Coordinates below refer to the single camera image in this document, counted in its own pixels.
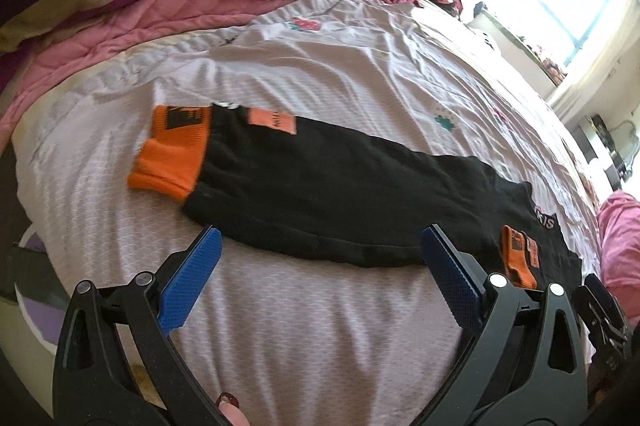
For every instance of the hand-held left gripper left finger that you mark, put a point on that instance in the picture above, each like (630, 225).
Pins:
(191, 276)

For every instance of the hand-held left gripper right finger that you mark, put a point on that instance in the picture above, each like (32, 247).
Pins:
(450, 278)

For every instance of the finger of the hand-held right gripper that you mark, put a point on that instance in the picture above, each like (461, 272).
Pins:
(597, 291)

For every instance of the black sweater with orange cuffs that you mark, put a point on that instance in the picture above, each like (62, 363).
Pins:
(325, 186)

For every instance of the person's left hand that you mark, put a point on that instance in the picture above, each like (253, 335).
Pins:
(234, 411)

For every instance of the metal side shelf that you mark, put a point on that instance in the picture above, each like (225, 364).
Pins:
(602, 146)

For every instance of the purple round mat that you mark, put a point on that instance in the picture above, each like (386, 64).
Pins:
(37, 321)

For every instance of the cream curtain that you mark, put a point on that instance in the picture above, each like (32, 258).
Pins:
(590, 91)

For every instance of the pink quilt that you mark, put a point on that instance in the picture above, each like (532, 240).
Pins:
(115, 31)

